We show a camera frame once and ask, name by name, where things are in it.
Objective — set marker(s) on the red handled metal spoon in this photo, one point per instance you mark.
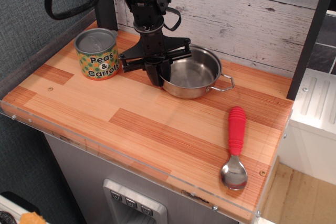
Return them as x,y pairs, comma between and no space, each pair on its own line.
233,174

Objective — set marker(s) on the dark left vertical post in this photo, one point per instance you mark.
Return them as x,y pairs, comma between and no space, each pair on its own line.
106,15

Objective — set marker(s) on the white toy sink unit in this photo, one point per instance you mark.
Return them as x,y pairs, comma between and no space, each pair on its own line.
308,144

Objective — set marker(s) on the black and orange bag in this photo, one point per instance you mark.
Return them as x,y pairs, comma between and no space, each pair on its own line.
15,205

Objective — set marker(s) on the dark right vertical post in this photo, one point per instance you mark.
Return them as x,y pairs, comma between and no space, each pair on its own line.
311,38

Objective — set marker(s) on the dark vertical post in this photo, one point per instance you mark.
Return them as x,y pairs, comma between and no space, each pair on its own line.
106,15
311,38

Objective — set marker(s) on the clear acrylic edge guard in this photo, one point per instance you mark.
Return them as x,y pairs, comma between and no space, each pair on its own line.
180,144

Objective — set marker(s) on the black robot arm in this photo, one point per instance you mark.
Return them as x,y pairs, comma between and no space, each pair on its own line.
150,13

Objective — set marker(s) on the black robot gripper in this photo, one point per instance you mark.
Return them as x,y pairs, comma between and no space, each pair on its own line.
152,49

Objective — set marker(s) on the stainless steel pot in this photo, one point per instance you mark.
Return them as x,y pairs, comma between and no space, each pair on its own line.
194,76

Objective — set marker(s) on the silver dispenser panel with buttons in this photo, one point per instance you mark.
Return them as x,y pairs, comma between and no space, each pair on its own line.
129,206

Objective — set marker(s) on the grey toy fridge cabinet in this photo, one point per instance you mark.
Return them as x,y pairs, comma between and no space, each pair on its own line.
85,174

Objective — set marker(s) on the peas and carrots can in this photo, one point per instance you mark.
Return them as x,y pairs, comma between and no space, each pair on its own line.
97,53

